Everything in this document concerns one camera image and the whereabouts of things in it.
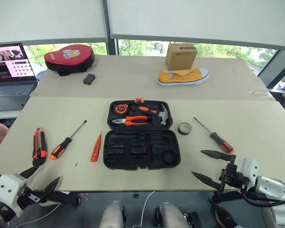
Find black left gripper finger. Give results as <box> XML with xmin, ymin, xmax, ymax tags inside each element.
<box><xmin>19</xmin><ymin>165</ymin><xmax>41</xmax><ymax>180</ymax></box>
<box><xmin>38</xmin><ymin>176</ymin><xmax>61</xmax><ymax>203</ymax></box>

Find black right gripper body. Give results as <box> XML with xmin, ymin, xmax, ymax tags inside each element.
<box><xmin>218</xmin><ymin>154</ymin><xmax>250</xmax><ymax>190</ymax></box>

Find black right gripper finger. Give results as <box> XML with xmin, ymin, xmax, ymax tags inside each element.
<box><xmin>191</xmin><ymin>171</ymin><xmax>225</xmax><ymax>191</ymax></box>
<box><xmin>200</xmin><ymin>149</ymin><xmax>236</xmax><ymax>162</ymax></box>

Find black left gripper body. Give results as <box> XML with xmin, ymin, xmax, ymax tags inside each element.
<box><xmin>16</xmin><ymin>187</ymin><xmax>48</xmax><ymax>211</ymax></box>

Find orange black screwdriver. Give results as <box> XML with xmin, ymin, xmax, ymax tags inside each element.
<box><xmin>49</xmin><ymin>120</ymin><xmax>87</xmax><ymax>161</ymax></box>
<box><xmin>193</xmin><ymin>116</ymin><xmax>235</xmax><ymax>155</ymax></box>

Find orange black utility knife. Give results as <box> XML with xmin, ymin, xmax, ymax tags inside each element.
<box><xmin>32</xmin><ymin>127</ymin><xmax>48</xmax><ymax>167</ymax></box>

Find black electrical tape roll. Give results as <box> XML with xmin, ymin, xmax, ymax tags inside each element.
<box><xmin>177</xmin><ymin>122</ymin><xmax>193</xmax><ymax>136</ymax></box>

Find orange voltage tester pen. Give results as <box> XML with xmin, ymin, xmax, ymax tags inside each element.
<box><xmin>90</xmin><ymin>131</ymin><xmax>103</xmax><ymax>163</ymax></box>

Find black plastic tool case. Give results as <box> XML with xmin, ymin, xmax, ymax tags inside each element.
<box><xmin>103</xmin><ymin>97</ymin><xmax>181</xmax><ymax>171</ymax></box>

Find black table foot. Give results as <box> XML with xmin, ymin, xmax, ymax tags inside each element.
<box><xmin>208</xmin><ymin>190</ymin><xmax>247</xmax><ymax>205</ymax></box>
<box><xmin>29</xmin><ymin>191</ymin><xmax>83</xmax><ymax>207</ymax></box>

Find black shoe on floor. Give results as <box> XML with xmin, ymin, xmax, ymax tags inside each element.
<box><xmin>215</xmin><ymin>205</ymin><xmax>240</xmax><ymax>228</ymax></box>

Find black floor device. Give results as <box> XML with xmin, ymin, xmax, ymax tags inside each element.
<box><xmin>185</xmin><ymin>211</ymin><xmax>204</xmax><ymax>228</ymax></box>

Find grey rounded robot leg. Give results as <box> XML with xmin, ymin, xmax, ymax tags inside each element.
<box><xmin>98</xmin><ymin>201</ymin><xmax>127</xmax><ymax>228</ymax></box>
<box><xmin>155</xmin><ymin>202</ymin><xmax>190</xmax><ymax>228</ymax></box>

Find white side desk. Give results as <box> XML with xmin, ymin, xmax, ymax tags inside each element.
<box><xmin>0</xmin><ymin>96</ymin><xmax>36</xmax><ymax>121</ymax></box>

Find yellow canvas sneaker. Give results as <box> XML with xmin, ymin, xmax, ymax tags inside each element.
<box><xmin>157</xmin><ymin>67</ymin><xmax>210</xmax><ymax>87</ymax></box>

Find grey open laptop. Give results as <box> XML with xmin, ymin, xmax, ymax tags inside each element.
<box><xmin>0</xmin><ymin>42</ymin><xmax>38</xmax><ymax>112</ymax></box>

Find brown cardboard box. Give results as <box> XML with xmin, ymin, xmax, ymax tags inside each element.
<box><xmin>165</xmin><ymin>43</ymin><xmax>198</xmax><ymax>71</ymax></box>

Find orange black tape measure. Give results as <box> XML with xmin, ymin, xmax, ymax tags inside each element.
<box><xmin>114</xmin><ymin>104</ymin><xmax>129</xmax><ymax>114</ymax></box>

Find small black box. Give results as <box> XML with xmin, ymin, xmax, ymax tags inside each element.
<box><xmin>83</xmin><ymin>73</ymin><xmax>96</xmax><ymax>86</ymax></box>

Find red black punching pad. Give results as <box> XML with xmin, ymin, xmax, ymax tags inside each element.
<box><xmin>44</xmin><ymin>44</ymin><xmax>95</xmax><ymax>77</ymax></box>

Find white roller blind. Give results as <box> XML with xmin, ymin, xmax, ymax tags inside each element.
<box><xmin>0</xmin><ymin>0</ymin><xmax>109</xmax><ymax>46</ymax></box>
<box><xmin>106</xmin><ymin>0</ymin><xmax>285</xmax><ymax>52</ymax></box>

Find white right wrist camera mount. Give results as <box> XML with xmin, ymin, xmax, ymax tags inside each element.
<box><xmin>236</xmin><ymin>156</ymin><xmax>259</xmax><ymax>188</ymax></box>

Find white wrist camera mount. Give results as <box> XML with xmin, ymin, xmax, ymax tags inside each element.
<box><xmin>0</xmin><ymin>173</ymin><xmax>29</xmax><ymax>218</ymax></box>
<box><xmin>236</xmin><ymin>156</ymin><xmax>259</xmax><ymax>188</ymax></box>

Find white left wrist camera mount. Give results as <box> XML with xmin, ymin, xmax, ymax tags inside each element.
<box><xmin>0</xmin><ymin>173</ymin><xmax>29</xmax><ymax>218</ymax></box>

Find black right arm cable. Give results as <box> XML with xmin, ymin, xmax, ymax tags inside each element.
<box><xmin>242</xmin><ymin>187</ymin><xmax>285</xmax><ymax>209</ymax></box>

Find white floor cable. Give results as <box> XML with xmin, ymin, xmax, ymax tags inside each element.
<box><xmin>134</xmin><ymin>190</ymin><xmax>156</xmax><ymax>228</ymax></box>

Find claw hammer orange black handle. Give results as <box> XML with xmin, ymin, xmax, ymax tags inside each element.
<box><xmin>130</xmin><ymin>104</ymin><xmax>170</xmax><ymax>126</ymax></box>

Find orange handled pliers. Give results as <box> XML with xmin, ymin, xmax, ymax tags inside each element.
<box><xmin>111</xmin><ymin>115</ymin><xmax>149</xmax><ymax>126</ymax></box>

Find dark window frame post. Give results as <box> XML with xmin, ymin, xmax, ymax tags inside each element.
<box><xmin>101</xmin><ymin>0</ymin><xmax>119</xmax><ymax>57</ymax></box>

